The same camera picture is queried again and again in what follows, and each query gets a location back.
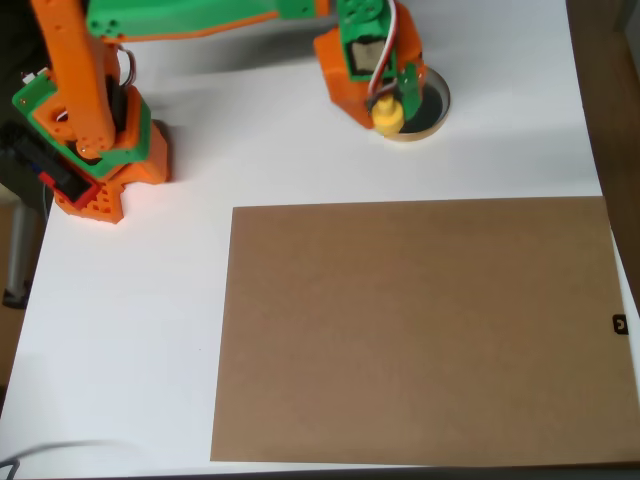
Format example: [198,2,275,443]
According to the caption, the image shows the small yellow plastic piece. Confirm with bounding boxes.
[369,94,405,139]

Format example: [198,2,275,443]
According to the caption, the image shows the round dish with gold rim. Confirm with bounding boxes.
[384,67,452,144]

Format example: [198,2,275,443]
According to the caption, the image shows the brown cardboard mat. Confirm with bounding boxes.
[209,195,640,464]

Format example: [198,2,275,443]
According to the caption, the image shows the grey metal table leg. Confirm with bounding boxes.
[3,202,41,309]

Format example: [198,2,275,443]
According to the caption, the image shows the thin dark cable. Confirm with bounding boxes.
[0,439,121,480]

